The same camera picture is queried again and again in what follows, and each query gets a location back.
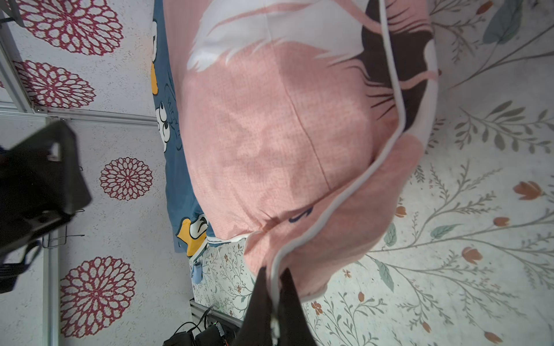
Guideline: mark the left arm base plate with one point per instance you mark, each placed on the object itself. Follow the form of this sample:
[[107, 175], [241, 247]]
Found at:
[[212, 328]]

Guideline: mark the small blue clip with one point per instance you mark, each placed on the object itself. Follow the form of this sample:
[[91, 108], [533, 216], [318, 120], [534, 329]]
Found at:
[[196, 273]]

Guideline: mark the blue cartoon pillow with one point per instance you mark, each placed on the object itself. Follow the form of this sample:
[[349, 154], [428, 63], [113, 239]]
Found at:
[[192, 232]]

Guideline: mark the floral bed sheet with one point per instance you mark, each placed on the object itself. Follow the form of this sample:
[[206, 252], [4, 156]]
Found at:
[[468, 257]]

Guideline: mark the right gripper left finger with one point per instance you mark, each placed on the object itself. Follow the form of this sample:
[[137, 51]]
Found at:
[[256, 326]]

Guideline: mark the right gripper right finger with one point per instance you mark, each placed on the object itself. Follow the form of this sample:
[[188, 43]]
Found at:
[[293, 327]]

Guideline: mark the pink good night pillow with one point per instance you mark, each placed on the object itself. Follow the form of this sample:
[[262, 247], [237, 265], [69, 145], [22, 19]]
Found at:
[[301, 123]]

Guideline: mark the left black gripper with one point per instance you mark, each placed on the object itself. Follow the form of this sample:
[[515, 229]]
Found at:
[[42, 186]]

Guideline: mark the black wire wall rack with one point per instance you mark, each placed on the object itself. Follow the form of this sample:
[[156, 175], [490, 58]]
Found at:
[[59, 237]]

